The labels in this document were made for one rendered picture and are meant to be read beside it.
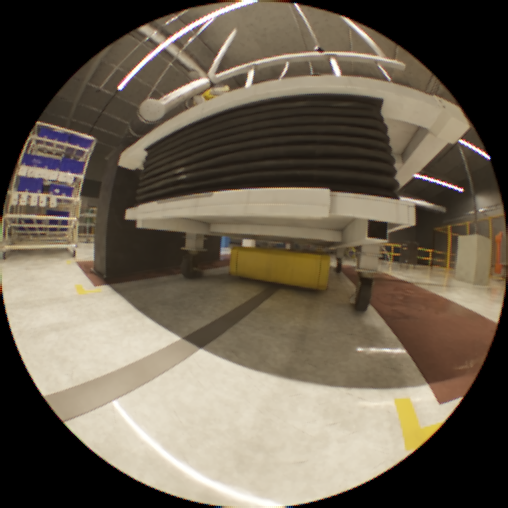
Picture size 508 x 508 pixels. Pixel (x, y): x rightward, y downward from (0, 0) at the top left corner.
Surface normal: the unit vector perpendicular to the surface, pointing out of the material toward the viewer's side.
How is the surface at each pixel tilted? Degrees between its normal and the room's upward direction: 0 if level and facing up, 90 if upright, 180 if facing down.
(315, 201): 90
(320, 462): 0
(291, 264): 90
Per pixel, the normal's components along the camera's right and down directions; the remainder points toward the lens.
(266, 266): -0.39, 0.02
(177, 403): 0.09, -0.99
